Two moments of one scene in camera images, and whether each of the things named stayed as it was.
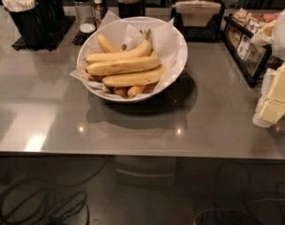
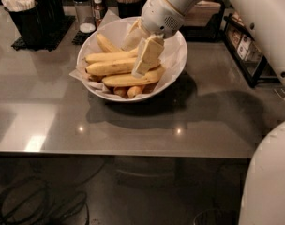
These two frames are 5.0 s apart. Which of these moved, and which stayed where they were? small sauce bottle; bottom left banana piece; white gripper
Moved: white gripper
Stayed: small sauce bottle; bottom left banana piece
